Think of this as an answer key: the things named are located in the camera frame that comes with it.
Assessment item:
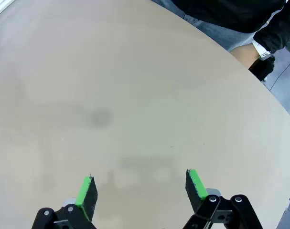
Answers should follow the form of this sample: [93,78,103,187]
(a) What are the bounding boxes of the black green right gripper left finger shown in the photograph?
[31,176,98,229]

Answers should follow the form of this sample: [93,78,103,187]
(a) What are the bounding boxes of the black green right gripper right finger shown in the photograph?
[183,168,264,229]

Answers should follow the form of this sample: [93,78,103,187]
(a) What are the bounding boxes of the person's left forearm black sleeve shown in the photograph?
[253,4,290,54]

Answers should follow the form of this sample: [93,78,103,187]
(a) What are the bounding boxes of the person's left hand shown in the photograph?
[230,43,260,70]

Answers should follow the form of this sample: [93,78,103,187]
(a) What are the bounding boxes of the black boxy object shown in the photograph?
[248,56,276,82]

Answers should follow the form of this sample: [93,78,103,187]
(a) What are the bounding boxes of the white wrist watch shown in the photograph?
[251,40,272,61]

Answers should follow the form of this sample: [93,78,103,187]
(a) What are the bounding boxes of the person's blue jeans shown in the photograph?
[150,0,255,52]

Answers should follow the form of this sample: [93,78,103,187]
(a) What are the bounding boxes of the person in black jacket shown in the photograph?
[170,0,290,54]

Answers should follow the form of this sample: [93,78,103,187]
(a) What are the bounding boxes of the thin dark floor cable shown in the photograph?
[269,59,290,92]

